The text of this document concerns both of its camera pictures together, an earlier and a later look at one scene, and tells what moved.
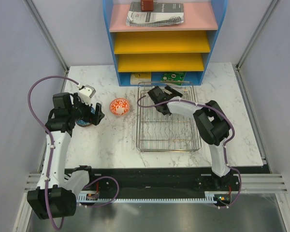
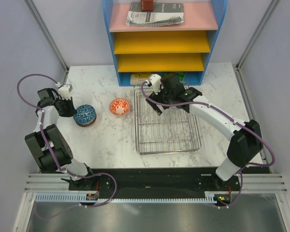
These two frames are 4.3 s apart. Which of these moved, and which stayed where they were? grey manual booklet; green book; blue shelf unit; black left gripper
Moved: black left gripper
Stayed: grey manual booklet; blue shelf unit; green book
